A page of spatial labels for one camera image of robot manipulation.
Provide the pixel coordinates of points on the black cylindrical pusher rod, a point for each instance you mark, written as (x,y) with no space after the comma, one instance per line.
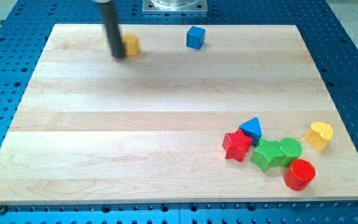
(108,15)

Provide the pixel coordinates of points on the red star block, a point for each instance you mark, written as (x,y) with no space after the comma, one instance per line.
(236,145)

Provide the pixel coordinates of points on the blue triangle block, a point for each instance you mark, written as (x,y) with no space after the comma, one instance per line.
(252,129)

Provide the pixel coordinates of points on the green star block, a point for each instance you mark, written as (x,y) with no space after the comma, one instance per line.
(267,154)

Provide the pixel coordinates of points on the yellow hexagon block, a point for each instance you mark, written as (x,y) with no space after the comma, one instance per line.
(131,44)

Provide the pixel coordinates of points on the blue cube block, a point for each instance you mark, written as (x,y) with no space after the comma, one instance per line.
(195,37)

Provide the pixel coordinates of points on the blue perforated table plate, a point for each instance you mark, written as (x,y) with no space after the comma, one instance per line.
(330,32)

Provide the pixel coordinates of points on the wooden board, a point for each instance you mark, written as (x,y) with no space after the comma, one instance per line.
(150,128)

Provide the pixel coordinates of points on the green cylinder block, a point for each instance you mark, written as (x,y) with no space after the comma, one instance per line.
(291,150)

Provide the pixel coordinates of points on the yellow heart block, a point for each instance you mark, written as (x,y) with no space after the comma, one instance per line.
(319,135)

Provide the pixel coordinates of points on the red cylinder block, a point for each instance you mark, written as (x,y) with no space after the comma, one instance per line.
(299,174)

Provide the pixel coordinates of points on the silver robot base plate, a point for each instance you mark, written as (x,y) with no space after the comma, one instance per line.
(160,6)

